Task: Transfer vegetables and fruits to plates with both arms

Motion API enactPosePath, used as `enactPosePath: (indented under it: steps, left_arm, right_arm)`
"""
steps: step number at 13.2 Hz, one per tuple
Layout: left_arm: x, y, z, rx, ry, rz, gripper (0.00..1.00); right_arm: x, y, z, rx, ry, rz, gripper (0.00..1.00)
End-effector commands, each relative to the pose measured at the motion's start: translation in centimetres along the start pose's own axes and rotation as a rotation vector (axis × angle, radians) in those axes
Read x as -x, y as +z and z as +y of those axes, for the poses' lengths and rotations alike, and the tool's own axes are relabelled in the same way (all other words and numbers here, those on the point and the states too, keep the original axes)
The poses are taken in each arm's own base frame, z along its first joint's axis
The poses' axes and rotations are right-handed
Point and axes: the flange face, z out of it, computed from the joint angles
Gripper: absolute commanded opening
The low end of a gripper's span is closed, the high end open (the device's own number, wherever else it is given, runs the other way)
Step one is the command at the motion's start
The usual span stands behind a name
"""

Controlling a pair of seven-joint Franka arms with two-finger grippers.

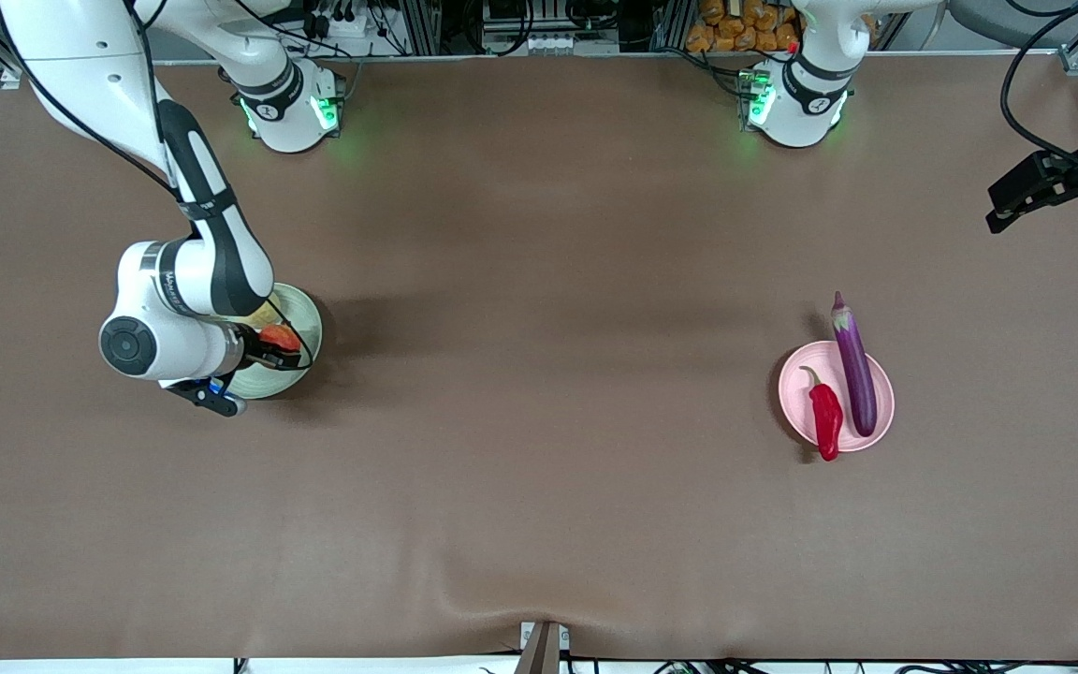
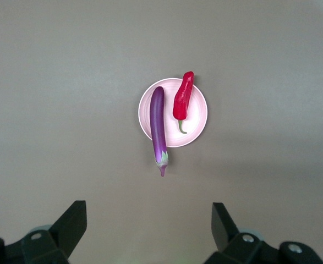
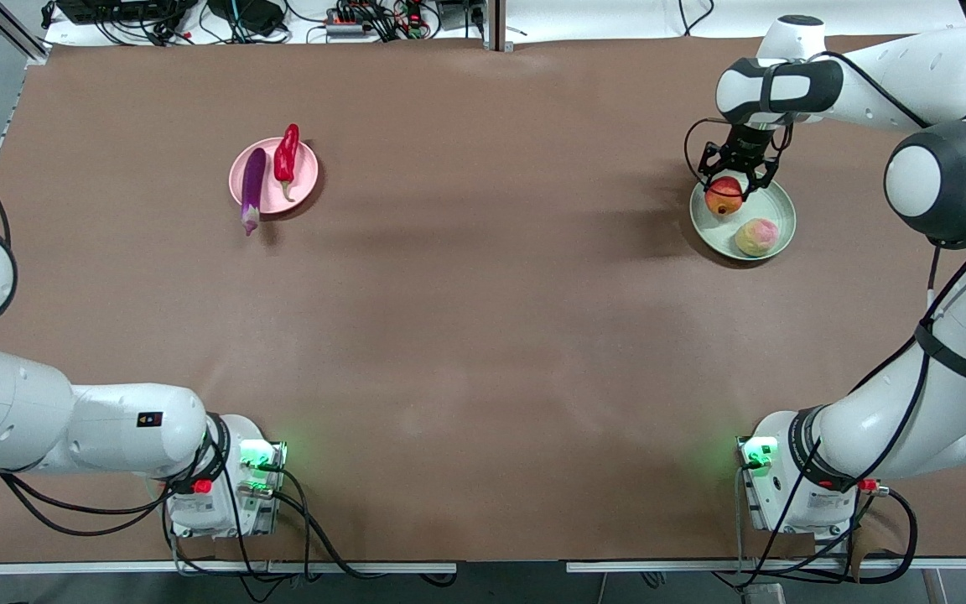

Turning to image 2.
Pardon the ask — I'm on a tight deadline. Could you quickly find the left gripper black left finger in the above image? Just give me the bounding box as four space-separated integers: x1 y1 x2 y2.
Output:
20 200 87 264

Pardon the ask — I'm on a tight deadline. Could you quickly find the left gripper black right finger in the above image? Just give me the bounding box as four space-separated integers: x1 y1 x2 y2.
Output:
205 202 282 264

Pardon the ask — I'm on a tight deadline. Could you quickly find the long purple eggplant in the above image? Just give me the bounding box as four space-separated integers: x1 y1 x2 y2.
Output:
149 86 169 178

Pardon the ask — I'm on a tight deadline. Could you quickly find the red chili pepper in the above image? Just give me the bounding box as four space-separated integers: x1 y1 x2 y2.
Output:
172 71 195 135

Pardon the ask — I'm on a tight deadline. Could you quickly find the pink plate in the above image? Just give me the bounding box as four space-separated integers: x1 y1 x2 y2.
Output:
138 78 209 149

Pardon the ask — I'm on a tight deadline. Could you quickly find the brown table cover sheet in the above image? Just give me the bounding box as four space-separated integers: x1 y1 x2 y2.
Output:
0 0 323 264

